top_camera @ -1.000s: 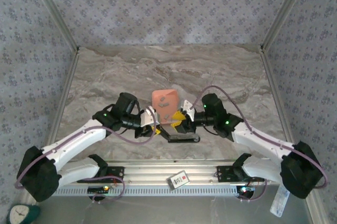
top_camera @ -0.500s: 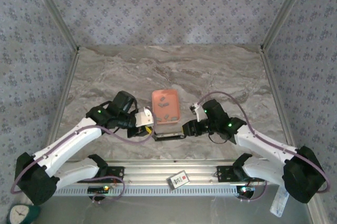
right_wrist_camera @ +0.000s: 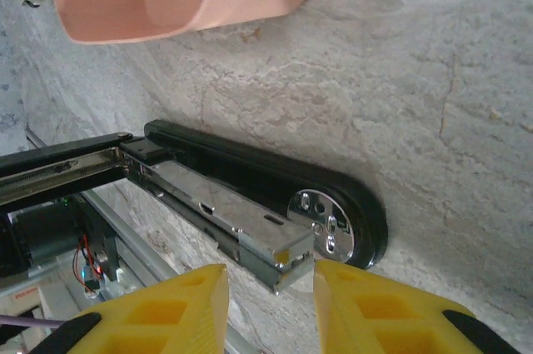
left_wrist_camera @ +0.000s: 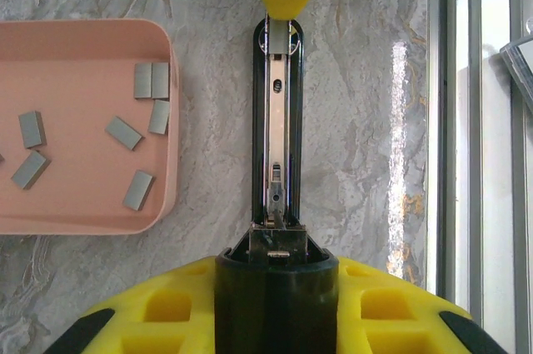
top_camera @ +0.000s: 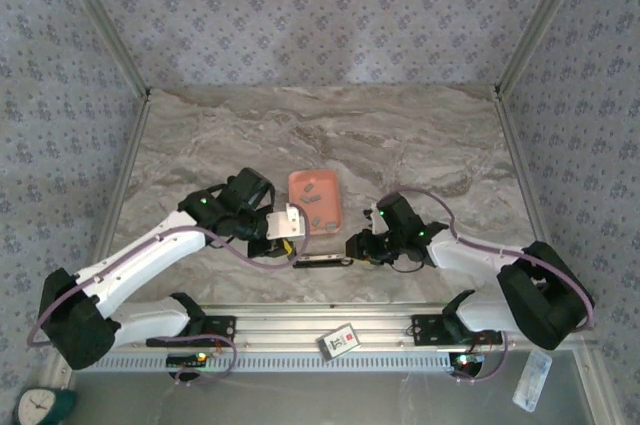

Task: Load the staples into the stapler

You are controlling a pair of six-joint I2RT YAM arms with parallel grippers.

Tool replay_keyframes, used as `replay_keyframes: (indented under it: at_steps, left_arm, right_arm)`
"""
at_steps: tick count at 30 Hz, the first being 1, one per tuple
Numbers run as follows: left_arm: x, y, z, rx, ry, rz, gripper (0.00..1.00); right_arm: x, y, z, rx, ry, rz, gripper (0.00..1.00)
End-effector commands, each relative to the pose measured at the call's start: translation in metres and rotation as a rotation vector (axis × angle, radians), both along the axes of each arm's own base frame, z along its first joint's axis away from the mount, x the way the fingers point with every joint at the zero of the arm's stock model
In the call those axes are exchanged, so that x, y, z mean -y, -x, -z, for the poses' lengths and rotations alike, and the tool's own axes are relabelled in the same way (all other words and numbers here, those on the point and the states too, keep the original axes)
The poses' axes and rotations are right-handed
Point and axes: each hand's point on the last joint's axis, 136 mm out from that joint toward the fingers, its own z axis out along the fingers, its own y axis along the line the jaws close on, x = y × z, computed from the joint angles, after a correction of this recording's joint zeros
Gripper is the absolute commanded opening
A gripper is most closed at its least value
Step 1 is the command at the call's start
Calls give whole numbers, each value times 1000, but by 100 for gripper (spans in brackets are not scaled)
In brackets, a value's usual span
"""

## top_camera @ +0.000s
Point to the black stapler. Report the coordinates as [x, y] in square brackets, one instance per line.
[320, 263]

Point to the pink plastic tray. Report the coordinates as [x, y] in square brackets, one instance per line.
[327, 185]

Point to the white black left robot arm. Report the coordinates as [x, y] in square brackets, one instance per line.
[140, 255]

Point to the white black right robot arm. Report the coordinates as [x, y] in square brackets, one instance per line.
[470, 250]

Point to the white card with red mark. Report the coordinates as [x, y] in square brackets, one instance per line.
[337, 342]

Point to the grey metal panel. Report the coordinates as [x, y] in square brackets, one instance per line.
[300, 400]

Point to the small black circuit board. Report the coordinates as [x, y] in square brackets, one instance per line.
[467, 360]
[187, 359]

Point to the dark green clock white face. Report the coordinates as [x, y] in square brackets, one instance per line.
[35, 405]

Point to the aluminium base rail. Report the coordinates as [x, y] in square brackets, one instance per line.
[300, 320]

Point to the aluminium table edge rail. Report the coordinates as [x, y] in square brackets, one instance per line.
[126, 160]
[522, 165]

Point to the aluminium frame post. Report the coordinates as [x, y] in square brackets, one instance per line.
[101, 20]
[540, 20]

